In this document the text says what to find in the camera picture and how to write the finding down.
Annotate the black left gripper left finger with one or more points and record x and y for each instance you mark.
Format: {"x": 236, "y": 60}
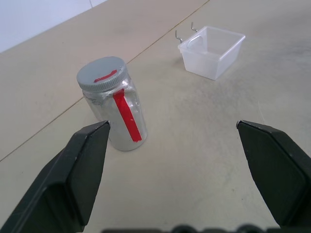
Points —
{"x": 60, "y": 184}

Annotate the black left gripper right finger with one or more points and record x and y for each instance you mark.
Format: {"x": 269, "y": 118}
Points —
{"x": 274, "y": 170}

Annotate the silver metal can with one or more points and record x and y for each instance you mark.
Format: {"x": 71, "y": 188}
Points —
{"x": 117, "y": 139}

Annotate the grey-green plastic lid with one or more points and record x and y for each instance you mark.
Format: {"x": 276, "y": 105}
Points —
{"x": 99, "y": 70}

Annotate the clear plastic box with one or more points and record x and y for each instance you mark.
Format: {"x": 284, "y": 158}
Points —
{"x": 206, "y": 60}

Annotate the bent grey metal handle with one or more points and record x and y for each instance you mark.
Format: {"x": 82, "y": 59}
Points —
{"x": 177, "y": 37}
{"x": 193, "y": 28}

